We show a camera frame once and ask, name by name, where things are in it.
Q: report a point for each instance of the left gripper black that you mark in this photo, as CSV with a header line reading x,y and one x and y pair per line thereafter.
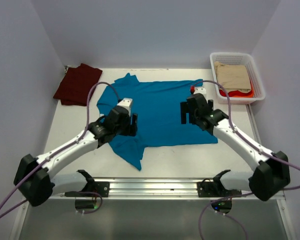
x,y
130,129

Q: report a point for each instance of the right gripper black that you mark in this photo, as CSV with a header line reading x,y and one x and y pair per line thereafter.
x,y
185,108

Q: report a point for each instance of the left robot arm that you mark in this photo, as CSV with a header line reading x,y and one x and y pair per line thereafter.
x,y
38,178

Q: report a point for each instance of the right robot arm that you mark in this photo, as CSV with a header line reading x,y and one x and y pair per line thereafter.
x,y
270,173

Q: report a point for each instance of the red orange t shirt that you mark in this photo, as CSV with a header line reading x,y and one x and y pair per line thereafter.
x,y
238,88

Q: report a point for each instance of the beige folded t shirt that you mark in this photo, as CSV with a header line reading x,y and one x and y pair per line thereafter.
x,y
227,72

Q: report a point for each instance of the folded maroon t shirt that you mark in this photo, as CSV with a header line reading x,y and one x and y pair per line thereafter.
x,y
76,84

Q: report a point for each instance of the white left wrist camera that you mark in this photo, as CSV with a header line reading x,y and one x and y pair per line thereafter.
x,y
127,104

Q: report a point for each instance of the aluminium mounting rail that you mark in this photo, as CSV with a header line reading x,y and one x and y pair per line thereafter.
x,y
120,187

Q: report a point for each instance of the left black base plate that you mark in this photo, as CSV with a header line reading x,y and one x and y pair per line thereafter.
x,y
100,187

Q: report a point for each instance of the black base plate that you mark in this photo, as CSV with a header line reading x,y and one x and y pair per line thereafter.
x,y
100,187
207,188

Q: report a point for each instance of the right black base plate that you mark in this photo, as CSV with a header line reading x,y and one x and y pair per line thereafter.
x,y
207,188

